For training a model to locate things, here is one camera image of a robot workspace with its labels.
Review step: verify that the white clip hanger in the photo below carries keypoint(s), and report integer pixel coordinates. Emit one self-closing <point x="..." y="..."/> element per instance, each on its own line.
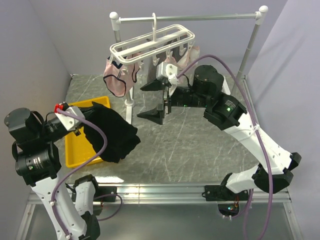
<point x="148" y="45"/>

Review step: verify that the aluminium table edge rail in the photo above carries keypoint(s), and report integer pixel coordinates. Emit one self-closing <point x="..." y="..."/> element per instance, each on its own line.
<point x="172" y="193"/>

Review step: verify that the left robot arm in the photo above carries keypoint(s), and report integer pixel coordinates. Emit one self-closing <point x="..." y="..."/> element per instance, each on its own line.
<point x="37" y="161"/>

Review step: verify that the grey striped underwear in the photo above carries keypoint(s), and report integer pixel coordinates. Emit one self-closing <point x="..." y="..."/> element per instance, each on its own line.
<point x="152" y="69"/>

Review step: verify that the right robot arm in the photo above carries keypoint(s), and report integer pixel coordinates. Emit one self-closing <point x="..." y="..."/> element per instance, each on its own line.
<point x="274" y="170"/>

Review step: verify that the pink underwear black trim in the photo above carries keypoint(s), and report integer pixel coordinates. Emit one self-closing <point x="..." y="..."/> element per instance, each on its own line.
<point x="119" y="78"/>

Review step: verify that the white underwear pink trim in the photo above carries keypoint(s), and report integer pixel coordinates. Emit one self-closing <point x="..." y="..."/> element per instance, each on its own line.
<point x="182" y="61"/>

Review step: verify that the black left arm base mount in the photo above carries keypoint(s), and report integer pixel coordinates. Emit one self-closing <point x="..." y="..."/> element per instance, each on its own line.
<point x="106" y="194"/>

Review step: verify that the white rack left foot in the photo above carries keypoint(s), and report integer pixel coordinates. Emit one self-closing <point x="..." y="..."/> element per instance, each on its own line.
<point x="129" y="104"/>

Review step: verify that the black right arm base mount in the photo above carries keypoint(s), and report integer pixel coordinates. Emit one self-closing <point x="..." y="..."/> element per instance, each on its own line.
<point x="213" y="193"/>

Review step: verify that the yellow plastic tray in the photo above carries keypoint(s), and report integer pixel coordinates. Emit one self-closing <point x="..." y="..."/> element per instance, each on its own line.
<point x="77" y="148"/>

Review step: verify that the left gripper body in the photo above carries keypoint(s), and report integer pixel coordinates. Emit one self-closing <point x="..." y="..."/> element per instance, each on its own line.
<point x="77" y="125"/>

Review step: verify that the metal clothes rack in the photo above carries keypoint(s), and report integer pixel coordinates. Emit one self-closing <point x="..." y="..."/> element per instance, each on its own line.
<point x="259" y="17"/>

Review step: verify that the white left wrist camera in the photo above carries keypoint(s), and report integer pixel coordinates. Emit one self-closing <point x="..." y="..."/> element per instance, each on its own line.
<point x="70" y="116"/>

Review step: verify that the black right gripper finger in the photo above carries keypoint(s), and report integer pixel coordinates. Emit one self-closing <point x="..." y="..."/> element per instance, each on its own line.
<point x="155" y="115"/>
<point x="155" y="85"/>

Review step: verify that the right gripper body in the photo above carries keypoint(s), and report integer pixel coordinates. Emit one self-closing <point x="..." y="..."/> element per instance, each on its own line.
<point x="167" y="100"/>

